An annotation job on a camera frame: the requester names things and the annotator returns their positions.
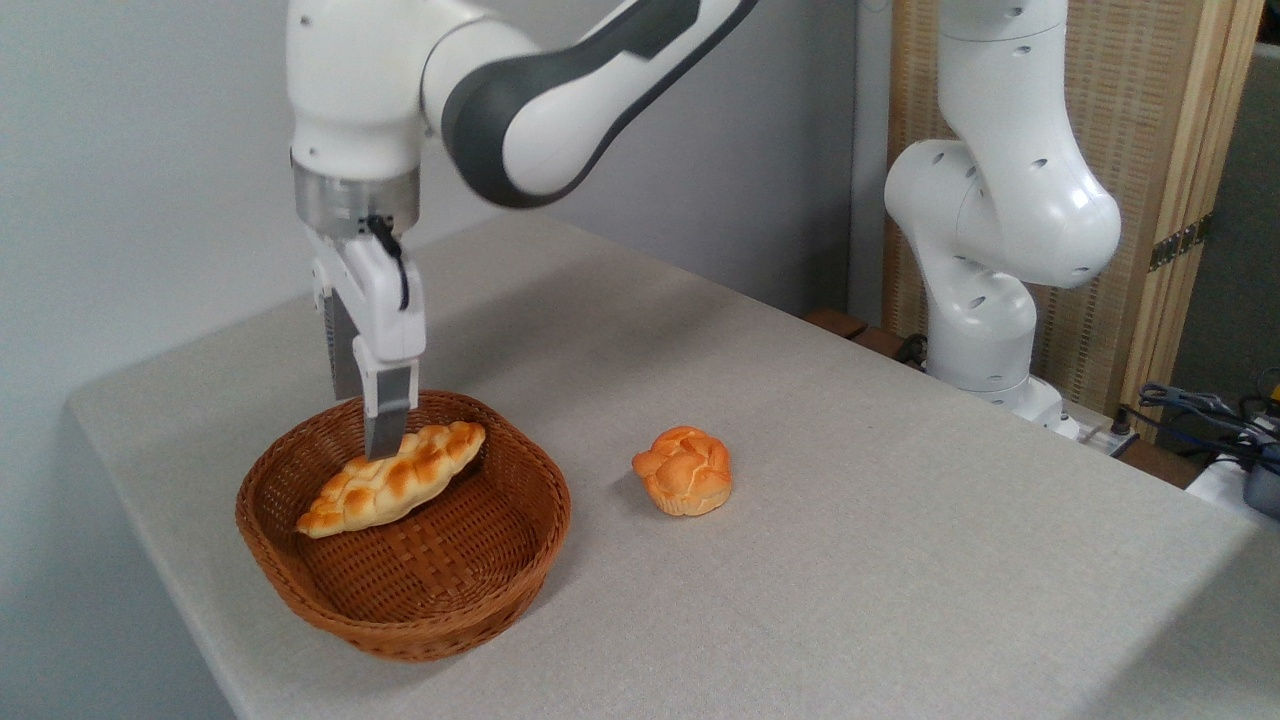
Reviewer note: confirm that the grey linen tablecloth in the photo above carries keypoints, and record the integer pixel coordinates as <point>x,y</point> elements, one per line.
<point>850,600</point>

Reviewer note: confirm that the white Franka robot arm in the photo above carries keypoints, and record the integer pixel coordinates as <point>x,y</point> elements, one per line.
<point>360,80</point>

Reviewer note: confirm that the dark metal screen hinge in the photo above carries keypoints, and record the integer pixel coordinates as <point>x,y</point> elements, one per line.
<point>1180,243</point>

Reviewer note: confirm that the round knotted bread bun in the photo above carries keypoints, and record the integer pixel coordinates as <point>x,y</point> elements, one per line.
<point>685,472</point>

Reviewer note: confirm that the white power strip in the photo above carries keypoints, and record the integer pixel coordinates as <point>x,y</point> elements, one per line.
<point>1215,485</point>

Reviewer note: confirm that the wooden rattan folding screen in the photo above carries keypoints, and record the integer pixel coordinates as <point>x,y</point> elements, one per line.
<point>1135,100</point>

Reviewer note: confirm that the brown wooden block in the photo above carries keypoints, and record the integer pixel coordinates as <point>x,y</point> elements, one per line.
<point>838,322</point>

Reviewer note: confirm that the long braided bread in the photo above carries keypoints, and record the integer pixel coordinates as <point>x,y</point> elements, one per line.
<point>400,490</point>

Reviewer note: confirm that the grey power adapter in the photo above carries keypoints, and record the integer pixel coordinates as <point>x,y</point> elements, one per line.
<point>1265,485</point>

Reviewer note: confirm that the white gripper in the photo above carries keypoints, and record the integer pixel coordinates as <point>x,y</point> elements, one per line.
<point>385,305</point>

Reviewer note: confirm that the brown wicker basket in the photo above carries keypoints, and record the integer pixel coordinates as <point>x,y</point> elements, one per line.
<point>440,580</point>

